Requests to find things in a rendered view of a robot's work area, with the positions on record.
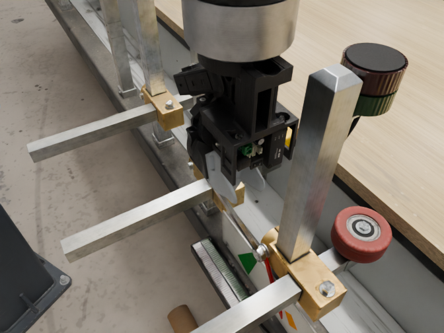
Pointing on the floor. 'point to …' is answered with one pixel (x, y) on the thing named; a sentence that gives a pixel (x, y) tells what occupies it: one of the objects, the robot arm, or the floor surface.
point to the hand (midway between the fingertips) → (224, 184)
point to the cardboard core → (182, 320)
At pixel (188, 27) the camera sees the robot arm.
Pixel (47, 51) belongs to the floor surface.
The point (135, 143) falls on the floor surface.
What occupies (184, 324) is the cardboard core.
